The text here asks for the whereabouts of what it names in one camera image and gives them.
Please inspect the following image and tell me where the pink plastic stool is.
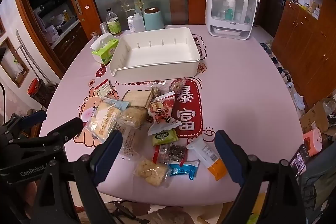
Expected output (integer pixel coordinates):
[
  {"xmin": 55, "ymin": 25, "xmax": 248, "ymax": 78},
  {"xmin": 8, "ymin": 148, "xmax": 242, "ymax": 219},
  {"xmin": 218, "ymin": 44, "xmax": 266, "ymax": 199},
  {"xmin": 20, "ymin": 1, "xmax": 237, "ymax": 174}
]
[{"xmin": 302, "ymin": 128, "xmax": 330, "ymax": 157}]

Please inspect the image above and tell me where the cardboard box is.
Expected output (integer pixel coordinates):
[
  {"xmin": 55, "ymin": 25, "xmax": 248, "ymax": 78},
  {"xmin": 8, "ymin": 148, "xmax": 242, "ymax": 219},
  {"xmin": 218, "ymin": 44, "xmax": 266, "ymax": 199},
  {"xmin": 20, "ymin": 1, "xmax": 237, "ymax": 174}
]
[{"xmin": 299, "ymin": 99, "xmax": 336, "ymax": 135}]

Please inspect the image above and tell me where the white plastic tray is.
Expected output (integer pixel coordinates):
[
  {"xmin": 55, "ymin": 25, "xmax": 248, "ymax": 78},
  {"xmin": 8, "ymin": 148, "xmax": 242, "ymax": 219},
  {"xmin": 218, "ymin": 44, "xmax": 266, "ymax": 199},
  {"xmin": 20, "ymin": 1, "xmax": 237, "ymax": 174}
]
[{"xmin": 109, "ymin": 27, "xmax": 201, "ymax": 84}]

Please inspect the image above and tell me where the clear white snack packet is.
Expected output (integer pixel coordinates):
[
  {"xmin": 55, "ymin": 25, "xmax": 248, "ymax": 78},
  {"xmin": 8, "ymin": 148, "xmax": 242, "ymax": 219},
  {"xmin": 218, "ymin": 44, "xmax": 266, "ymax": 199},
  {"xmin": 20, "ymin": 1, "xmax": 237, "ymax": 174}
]
[{"xmin": 115, "ymin": 126, "xmax": 143, "ymax": 161}]

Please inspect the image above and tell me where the red lid container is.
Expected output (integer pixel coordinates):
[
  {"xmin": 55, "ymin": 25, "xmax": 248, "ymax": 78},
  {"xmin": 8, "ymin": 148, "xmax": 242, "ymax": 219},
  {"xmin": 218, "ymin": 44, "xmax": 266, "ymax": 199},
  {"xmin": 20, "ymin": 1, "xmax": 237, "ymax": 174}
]
[{"xmin": 28, "ymin": 78, "xmax": 55, "ymax": 109}]

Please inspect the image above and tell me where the large bread packet yellow print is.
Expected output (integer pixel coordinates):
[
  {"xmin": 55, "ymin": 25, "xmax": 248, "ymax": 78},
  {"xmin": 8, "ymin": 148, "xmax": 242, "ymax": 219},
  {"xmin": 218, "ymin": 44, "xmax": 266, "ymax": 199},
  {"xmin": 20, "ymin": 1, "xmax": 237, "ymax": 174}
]
[{"xmin": 84, "ymin": 102, "xmax": 122, "ymax": 143}]

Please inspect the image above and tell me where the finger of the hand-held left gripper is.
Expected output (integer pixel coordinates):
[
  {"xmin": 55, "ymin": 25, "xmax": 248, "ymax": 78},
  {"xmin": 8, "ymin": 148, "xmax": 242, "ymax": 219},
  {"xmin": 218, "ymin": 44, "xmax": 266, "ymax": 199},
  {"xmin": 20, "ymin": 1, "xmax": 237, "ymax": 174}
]
[
  {"xmin": 47, "ymin": 117, "xmax": 84, "ymax": 144},
  {"xmin": 8, "ymin": 109, "xmax": 48, "ymax": 132}
]

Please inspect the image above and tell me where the green tissue pack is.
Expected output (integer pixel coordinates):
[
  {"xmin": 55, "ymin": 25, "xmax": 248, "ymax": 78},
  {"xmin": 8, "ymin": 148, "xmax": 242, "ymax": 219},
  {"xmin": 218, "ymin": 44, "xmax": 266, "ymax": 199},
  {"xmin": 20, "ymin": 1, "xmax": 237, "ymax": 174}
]
[{"xmin": 91, "ymin": 32, "xmax": 120, "ymax": 65}]

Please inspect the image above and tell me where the dark brown snack packet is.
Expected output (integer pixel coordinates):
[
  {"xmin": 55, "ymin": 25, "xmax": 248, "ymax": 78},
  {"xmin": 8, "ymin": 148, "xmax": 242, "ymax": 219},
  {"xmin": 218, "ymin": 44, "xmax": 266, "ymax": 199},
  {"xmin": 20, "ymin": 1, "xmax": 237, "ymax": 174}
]
[{"xmin": 169, "ymin": 144, "xmax": 188, "ymax": 163}]

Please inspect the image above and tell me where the white tabletop storage cabinet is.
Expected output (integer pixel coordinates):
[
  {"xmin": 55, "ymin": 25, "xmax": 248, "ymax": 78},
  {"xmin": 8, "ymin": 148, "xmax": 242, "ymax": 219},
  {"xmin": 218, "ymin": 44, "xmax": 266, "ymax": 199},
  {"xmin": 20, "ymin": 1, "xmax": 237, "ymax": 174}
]
[{"xmin": 205, "ymin": 0, "xmax": 260, "ymax": 39}]

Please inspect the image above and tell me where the red fruit print snack packet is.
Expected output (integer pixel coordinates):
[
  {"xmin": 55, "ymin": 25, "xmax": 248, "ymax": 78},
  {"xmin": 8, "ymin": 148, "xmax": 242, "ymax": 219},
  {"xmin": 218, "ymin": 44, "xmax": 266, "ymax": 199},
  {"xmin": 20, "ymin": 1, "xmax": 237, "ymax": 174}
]
[{"xmin": 147, "ymin": 91, "xmax": 181, "ymax": 135}]

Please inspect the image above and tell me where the row of slippers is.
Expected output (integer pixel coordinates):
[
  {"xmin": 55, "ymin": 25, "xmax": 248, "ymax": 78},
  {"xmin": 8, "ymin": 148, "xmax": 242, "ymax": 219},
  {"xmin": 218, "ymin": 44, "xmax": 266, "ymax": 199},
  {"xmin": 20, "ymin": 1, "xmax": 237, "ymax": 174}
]
[{"xmin": 259, "ymin": 40, "xmax": 306, "ymax": 111}]

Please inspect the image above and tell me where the small green snack packet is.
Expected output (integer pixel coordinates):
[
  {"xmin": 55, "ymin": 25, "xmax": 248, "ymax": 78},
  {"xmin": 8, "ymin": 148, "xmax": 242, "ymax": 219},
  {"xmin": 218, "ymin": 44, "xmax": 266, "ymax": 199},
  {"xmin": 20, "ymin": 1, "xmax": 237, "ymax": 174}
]
[{"xmin": 152, "ymin": 128, "xmax": 177, "ymax": 146}]

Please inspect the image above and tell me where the white bottle green label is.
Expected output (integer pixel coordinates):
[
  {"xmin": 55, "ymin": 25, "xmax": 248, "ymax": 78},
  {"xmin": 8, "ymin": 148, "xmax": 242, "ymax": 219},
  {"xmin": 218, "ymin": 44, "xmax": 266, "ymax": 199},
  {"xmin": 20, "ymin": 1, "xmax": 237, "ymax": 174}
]
[{"xmin": 223, "ymin": 0, "xmax": 237, "ymax": 22}]

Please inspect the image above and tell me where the clear puffed cracker packet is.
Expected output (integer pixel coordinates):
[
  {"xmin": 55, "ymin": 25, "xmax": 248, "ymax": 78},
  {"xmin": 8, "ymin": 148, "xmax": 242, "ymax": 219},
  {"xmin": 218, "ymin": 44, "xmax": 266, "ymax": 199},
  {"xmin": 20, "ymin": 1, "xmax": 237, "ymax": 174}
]
[{"xmin": 134, "ymin": 156, "xmax": 171, "ymax": 188}]

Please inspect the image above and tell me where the red white snack packet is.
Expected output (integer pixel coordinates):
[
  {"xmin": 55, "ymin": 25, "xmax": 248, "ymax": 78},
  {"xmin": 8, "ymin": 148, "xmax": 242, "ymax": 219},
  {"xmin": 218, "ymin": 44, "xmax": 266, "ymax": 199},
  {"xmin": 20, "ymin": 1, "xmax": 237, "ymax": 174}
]
[{"xmin": 96, "ymin": 80, "xmax": 116, "ymax": 97}]

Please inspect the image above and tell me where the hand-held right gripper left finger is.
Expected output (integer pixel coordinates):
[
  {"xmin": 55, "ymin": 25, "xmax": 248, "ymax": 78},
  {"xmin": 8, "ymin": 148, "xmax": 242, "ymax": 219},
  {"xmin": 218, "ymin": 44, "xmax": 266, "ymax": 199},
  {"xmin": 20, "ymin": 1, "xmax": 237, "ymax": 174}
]
[{"xmin": 31, "ymin": 130, "xmax": 123, "ymax": 224}]

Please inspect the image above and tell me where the glass bottle green label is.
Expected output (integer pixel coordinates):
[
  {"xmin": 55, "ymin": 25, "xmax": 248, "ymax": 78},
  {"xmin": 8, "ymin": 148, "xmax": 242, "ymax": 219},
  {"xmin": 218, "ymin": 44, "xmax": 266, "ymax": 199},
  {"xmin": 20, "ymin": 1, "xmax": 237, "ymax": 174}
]
[{"xmin": 106, "ymin": 8, "xmax": 123, "ymax": 37}]

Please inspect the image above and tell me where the grey green cloth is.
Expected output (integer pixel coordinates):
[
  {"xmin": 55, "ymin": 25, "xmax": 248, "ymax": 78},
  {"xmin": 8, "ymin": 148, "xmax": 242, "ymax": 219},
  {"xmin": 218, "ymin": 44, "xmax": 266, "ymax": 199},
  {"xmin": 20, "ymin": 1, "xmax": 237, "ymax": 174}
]
[{"xmin": 299, "ymin": 145, "xmax": 336, "ymax": 224}]

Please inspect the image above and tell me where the black cable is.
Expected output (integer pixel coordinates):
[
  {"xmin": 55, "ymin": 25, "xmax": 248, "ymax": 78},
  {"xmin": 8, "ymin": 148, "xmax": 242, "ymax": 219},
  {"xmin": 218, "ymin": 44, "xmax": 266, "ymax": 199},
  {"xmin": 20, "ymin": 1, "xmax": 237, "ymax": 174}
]
[{"xmin": 105, "ymin": 200, "xmax": 147, "ymax": 224}]

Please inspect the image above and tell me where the beige wafer packet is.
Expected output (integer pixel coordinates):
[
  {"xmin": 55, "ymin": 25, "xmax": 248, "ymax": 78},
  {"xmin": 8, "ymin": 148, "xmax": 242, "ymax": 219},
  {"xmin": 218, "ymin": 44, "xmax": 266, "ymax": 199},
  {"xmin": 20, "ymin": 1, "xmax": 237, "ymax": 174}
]
[{"xmin": 122, "ymin": 90, "xmax": 154, "ymax": 109}]

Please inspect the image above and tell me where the white orange tube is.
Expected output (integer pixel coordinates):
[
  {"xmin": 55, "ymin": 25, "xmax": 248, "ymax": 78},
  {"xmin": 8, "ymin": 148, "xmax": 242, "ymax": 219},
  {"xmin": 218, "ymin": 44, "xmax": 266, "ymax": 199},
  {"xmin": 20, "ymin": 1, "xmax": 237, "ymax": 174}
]
[{"xmin": 186, "ymin": 136, "xmax": 229, "ymax": 181}]

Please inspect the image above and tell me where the teal canister brown lid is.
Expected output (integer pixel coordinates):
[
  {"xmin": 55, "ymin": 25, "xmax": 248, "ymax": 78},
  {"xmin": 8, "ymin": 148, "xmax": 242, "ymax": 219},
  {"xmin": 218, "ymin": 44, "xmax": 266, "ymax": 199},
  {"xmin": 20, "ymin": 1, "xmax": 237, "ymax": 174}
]
[{"xmin": 144, "ymin": 7, "xmax": 164, "ymax": 31}]

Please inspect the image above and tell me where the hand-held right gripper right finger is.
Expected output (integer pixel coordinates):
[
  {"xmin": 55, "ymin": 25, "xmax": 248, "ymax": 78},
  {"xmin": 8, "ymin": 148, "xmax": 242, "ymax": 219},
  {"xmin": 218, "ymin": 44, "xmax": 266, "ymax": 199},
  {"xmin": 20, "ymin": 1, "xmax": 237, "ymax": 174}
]
[{"xmin": 214, "ymin": 130, "xmax": 307, "ymax": 224}]

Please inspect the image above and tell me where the clear nut bar packet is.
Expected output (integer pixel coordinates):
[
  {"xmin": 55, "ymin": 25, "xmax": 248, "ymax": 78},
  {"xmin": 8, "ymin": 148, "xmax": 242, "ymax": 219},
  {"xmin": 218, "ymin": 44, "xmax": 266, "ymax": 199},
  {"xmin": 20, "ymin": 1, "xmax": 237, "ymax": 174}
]
[
  {"xmin": 169, "ymin": 77, "xmax": 187, "ymax": 94},
  {"xmin": 147, "ymin": 81, "xmax": 168, "ymax": 97}
]

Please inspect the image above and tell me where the wooden picture frame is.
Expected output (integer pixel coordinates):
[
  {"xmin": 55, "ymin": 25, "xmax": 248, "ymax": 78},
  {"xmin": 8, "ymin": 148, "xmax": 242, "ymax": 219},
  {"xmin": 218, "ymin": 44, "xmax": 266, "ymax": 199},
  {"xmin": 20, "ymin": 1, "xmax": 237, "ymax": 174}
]
[{"xmin": 0, "ymin": 36, "xmax": 30, "ymax": 88}]

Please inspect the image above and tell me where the smartphone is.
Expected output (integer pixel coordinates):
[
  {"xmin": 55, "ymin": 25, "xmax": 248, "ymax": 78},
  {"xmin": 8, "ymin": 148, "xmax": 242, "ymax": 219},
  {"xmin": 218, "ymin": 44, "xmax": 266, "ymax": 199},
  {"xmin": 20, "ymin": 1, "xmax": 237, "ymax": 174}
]
[{"xmin": 289, "ymin": 144, "xmax": 310, "ymax": 177}]

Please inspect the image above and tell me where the clear rice crisp packet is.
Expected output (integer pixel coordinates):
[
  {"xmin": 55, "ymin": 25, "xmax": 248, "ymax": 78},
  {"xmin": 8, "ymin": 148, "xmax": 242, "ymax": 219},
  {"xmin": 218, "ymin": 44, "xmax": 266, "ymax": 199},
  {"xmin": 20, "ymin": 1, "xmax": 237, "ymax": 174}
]
[{"xmin": 117, "ymin": 106, "xmax": 149, "ymax": 130}]

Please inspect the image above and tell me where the wooden wall cabinet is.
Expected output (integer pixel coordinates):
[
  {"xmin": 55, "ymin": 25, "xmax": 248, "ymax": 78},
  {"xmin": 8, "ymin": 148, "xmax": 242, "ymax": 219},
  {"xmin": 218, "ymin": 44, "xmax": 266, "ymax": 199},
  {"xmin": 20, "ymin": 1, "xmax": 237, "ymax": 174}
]
[{"xmin": 272, "ymin": 0, "xmax": 336, "ymax": 109}]

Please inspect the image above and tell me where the light blue snack packet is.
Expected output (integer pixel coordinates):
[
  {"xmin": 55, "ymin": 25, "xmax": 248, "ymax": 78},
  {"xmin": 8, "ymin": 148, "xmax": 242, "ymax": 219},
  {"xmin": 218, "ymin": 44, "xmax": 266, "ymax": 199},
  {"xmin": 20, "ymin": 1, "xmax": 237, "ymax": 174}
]
[{"xmin": 104, "ymin": 96, "xmax": 132, "ymax": 110}]

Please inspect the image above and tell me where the clear plastic wash bottle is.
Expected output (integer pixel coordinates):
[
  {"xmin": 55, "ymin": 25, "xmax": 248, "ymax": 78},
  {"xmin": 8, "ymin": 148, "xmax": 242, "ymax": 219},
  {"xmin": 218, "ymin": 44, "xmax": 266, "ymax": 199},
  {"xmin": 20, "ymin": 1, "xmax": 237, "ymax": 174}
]
[{"xmin": 125, "ymin": 9, "xmax": 146, "ymax": 33}]

